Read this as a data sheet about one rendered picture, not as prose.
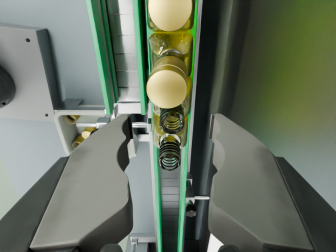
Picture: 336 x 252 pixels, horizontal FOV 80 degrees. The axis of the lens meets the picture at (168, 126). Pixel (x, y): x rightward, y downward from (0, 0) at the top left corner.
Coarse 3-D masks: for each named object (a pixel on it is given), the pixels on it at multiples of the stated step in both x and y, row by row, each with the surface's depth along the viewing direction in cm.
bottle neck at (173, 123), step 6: (162, 108) 24; (168, 108) 23; (174, 108) 23; (180, 108) 24; (162, 114) 23; (168, 114) 22; (174, 114) 22; (180, 114) 23; (162, 120) 23; (168, 120) 25; (174, 120) 25; (180, 120) 23; (162, 126) 23; (168, 126) 24; (174, 126) 24; (180, 126) 23; (168, 132) 24; (174, 132) 24
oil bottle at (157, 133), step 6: (156, 120) 30; (186, 120) 31; (156, 126) 30; (186, 126) 30; (156, 132) 30; (162, 132) 30; (180, 132) 30; (186, 132) 31; (156, 138) 30; (180, 138) 30; (186, 138) 32; (156, 144) 31; (180, 144) 31
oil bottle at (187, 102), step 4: (188, 76) 29; (188, 80) 28; (188, 84) 27; (188, 88) 27; (188, 92) 27; (188, 96) 27; (184, 100) 27; (188, 100) 27; (184, 104) 27; (188, 104) 28; (156, 108) 28; (160, 108) 28; (184, 108) 28; (188, 108) 28; (156, 112) 29; (184, 112) 28; (188, 112) 29; (184, 116) 29
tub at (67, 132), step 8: (56, 112) 57; (64, 112) 57; (72, 112) 57; (80, 112) 57; (88, 112) 57; (96, 112) 57; (56, 120) 58; (64, 120) 61; (80, 120) 66; (88, 120) 66; (96, 120) 66; (64, 128) 62; (72, 128) 66; (80, 128) 68; (64, 136) 62; (72, 136) 66; (64, 144) 63; (128, 144) 69; (128, 152) 66
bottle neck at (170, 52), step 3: (165, 51) 23; (168, 51) 21; (171, 51) 21; (174, 51) 23; (177, 51) 23; (162, 54) 21; (165, 54) 21; (168, 54) 20; (171, 54) 20; (174, 54) 20; (177, 54) 21; (180, 54) 23; (159, 57) 21; (177, 57) 20; (180, 57) 20; (183, 60) 21
